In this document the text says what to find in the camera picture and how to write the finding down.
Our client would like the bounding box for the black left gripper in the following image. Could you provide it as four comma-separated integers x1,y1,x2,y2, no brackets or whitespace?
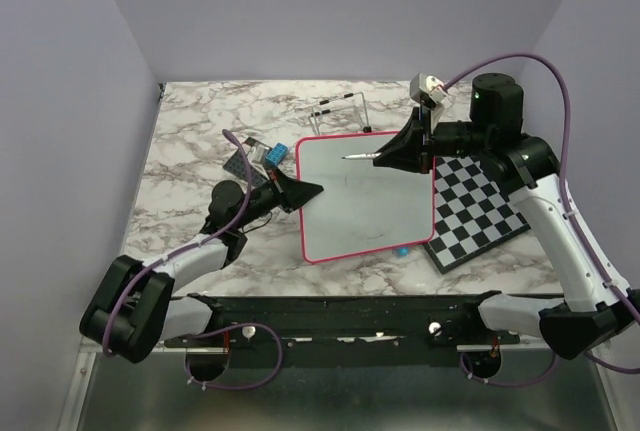
234,164,322,229

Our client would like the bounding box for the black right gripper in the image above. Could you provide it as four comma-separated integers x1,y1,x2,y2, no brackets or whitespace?
374,103,492,173

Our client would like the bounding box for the white whiteboard marker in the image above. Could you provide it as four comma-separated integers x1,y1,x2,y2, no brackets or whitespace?
341,152,381,160

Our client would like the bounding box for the pink framed whiteboard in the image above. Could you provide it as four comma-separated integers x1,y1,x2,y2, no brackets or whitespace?
295,131,435,264

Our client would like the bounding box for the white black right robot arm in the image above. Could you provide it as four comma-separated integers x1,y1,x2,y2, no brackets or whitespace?
373,73,639,360

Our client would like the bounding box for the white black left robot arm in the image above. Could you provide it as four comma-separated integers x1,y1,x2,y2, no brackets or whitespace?
79,168,324,363

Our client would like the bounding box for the black whiteboard stand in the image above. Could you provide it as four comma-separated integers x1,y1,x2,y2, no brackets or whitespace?
308,92,372,136

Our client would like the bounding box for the blue lego brick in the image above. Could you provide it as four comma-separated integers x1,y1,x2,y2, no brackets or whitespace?
264,143,289,167

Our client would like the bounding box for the dark grey lego baseplate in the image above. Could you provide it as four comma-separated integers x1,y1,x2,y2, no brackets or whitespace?
223,137,271,188

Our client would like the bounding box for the black white chessboard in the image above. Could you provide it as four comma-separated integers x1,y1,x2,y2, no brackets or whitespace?
423,157,529,274

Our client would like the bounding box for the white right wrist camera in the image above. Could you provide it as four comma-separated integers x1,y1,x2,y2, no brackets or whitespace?
409,73,448,128

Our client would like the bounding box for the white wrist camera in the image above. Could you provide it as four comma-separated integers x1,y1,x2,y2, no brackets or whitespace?
409,73,448,128
247,144,271,169

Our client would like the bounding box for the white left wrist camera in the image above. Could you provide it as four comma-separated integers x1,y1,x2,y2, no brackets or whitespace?
247,144,271,169

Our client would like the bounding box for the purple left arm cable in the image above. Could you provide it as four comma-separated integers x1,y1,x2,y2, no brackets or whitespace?
99,129,284,392

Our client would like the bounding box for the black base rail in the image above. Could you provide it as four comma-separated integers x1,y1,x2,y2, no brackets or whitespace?
167,295,520,368

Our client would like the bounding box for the aluminium frame rail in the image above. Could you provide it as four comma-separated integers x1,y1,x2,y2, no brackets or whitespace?
64,80,614,431

